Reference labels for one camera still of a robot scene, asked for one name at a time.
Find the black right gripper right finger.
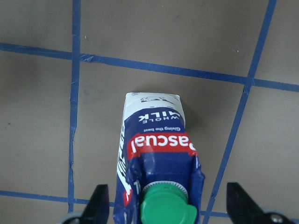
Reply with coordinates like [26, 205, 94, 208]
[226, 182, 294, 224]

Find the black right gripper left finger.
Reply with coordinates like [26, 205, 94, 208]
[79, 184, 110, 224]

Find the blue white milk carton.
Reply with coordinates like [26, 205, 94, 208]
[113, 92, 205, 224]

